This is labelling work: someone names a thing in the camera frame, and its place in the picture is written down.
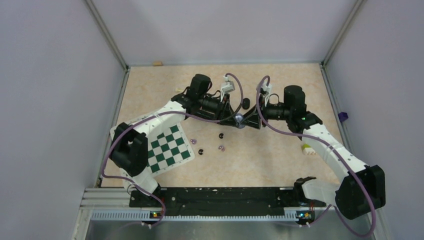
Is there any green white chessboard mat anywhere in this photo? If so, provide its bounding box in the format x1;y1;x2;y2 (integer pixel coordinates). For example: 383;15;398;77
108;122;195;177

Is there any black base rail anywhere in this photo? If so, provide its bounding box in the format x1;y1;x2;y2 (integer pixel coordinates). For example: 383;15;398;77
129;187;327;222

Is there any purple small object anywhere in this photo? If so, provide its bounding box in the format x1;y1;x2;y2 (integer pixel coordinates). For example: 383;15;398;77
337;112;349;123

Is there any black earbud case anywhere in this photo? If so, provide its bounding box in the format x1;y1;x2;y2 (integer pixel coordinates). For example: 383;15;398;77
241;97;251;110

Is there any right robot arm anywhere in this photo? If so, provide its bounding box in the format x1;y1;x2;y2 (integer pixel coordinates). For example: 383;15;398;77
255;85;386;220

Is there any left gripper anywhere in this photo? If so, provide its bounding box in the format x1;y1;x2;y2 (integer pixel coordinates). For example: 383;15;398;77
198;93;240;128

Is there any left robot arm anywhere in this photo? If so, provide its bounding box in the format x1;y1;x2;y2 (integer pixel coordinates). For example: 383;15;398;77
104;74;236;207

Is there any cork stopper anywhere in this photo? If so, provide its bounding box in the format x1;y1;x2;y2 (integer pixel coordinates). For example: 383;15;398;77
152;61;163;67

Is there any lavender earbud charging case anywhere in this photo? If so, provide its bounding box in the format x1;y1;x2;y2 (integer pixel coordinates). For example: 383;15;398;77
234;113;246;129

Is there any green white toy brick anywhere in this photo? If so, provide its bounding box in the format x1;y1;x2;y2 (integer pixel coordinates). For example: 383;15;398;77
301;144;316;155

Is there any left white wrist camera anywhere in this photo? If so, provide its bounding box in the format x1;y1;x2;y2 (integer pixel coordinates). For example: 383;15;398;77
220;76;235;95

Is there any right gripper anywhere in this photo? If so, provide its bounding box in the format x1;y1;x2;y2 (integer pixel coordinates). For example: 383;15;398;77
241;94;292;129

